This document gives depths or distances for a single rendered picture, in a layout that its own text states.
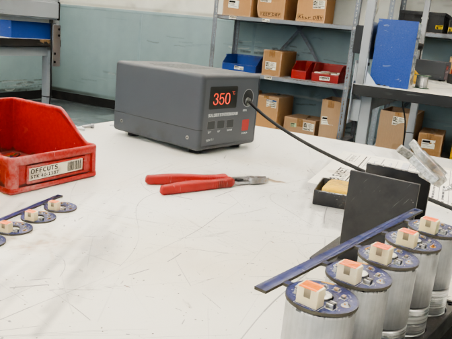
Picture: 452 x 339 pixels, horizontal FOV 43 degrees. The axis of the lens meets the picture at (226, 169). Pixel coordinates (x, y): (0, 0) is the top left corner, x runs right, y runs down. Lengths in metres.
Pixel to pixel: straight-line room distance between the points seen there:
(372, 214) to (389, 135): 3.99
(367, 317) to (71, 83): 6.17
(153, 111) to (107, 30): 5.32
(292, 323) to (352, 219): 0.20
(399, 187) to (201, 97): 0.34
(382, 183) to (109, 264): 0.18
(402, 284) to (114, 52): 5.77
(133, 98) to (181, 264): 0.40
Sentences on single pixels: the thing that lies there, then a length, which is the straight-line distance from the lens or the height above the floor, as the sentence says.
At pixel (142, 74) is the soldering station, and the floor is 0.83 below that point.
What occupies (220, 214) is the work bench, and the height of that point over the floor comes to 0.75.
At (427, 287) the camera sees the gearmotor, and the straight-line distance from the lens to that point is 0.27.
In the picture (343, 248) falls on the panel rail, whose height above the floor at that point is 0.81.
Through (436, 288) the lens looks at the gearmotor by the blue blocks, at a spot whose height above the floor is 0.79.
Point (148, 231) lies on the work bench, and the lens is 0.42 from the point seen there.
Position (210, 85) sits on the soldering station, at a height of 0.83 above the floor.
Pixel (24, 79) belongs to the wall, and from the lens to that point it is 6.28.
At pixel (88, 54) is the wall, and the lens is 6.18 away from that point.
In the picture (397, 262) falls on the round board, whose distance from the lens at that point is 0.24.
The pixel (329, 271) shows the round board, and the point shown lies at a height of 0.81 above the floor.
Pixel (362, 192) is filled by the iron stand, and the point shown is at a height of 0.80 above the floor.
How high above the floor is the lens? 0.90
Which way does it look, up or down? 14 degrees down
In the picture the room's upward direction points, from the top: 6 degrees clockwise
